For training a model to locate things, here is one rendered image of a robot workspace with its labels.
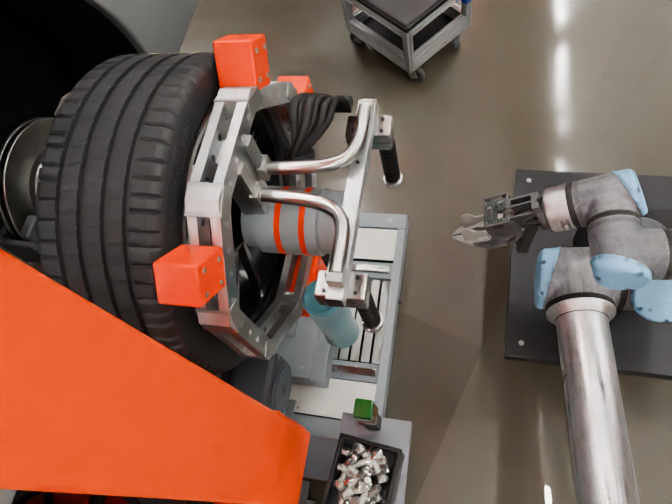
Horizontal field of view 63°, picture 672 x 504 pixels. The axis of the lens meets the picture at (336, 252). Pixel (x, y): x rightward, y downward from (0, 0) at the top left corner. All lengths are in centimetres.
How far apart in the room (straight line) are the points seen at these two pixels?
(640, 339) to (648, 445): 38
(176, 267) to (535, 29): 210
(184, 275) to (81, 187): 24
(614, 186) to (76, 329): 91
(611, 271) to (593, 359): 29
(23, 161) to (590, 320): 128
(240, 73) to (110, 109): 23
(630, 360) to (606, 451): 45
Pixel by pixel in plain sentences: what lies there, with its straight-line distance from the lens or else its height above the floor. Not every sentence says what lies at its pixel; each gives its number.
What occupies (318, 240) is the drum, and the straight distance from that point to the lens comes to 107.
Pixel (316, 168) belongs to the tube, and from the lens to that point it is 100.
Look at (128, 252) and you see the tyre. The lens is 93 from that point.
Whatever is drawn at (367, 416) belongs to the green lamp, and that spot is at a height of 66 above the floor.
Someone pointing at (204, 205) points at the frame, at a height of 111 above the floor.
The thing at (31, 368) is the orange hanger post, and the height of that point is 143.
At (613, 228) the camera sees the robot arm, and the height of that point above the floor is 89.
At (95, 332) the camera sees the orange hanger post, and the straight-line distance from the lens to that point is 55.
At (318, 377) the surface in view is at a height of 15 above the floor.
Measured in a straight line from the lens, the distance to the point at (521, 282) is 164.
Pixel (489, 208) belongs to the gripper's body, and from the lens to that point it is 117.
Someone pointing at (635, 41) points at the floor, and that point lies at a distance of 265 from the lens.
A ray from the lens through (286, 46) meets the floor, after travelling 274.
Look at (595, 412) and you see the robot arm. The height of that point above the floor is 61.
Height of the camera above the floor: 181
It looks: 62 degrees down
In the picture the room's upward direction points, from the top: 24 degrees counter-clockwise
